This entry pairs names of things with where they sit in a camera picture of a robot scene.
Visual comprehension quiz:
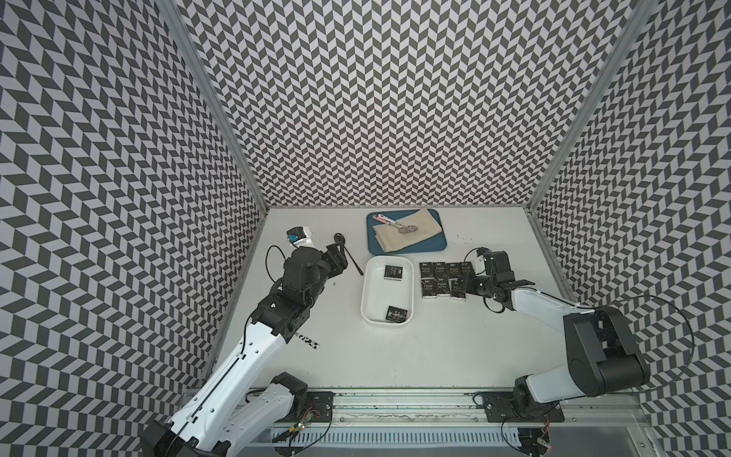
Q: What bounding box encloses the black tissue pack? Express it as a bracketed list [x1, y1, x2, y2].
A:
[460, 262, 475, 276]
[436, 278, 451, 297]
[386, 307, 409, 324]
[421, 278, 438, 299]
[450, 279, 466, 301]
[419, 262, 435, 279]
[447, 262, 463, 279]
[384, 265, 404, 281]
[432, 262, 448, 279]

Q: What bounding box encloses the white plastic storage box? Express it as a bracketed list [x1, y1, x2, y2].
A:
[360, 255, 415, 329]

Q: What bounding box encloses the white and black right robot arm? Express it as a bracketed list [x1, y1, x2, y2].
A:
[464, 248, 650, 417]

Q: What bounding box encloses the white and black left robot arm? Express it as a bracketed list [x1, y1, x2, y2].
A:
[140, 243, 348, 456]

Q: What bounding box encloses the black metal spoon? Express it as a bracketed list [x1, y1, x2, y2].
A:
[334, 232, 365, 276]

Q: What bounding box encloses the beige folded cloth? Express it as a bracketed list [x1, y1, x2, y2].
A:
[373, 209, 443, 252]

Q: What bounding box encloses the teal plastic tray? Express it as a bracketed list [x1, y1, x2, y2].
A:
[367, 209, 447, 256]

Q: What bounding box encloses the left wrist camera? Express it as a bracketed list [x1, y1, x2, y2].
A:
[287, 227, 314, 248]

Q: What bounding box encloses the pink handled spoon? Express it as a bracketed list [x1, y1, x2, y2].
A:
[373, 213, 409, 234]

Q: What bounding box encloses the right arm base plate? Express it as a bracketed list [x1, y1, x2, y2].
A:
[478, 391, 565, 424]

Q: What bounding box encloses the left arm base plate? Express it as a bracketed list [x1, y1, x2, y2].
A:
[276, 390, 334, 425]

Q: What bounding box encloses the aluminium front rail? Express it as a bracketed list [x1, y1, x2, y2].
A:
[330, 388, 650, 428]

